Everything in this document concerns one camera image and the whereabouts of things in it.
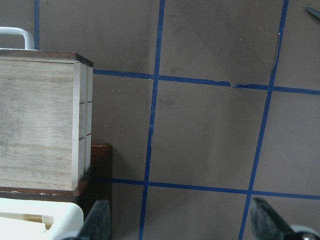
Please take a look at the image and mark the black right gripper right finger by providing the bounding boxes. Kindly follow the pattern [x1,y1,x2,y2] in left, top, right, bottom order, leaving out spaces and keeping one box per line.
[250,197,320,240]

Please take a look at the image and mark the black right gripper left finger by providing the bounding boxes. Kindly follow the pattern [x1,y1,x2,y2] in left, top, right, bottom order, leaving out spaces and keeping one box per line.
[77,200,111,240]

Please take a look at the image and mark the light wooden drawer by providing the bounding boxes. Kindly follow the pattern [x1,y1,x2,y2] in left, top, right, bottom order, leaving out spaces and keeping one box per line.
[0,26,94,198]

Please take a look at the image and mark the black orange scissors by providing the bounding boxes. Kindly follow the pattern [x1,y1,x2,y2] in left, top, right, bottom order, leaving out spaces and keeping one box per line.
[305,7,320,19]

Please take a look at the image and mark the dark brown wooden cabinet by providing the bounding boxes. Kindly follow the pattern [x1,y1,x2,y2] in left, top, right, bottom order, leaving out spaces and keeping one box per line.
[75,144,113,218]

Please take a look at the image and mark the white plastic tray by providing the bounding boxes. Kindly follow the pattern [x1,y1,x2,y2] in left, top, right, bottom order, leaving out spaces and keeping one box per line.
[0,198,84,240]

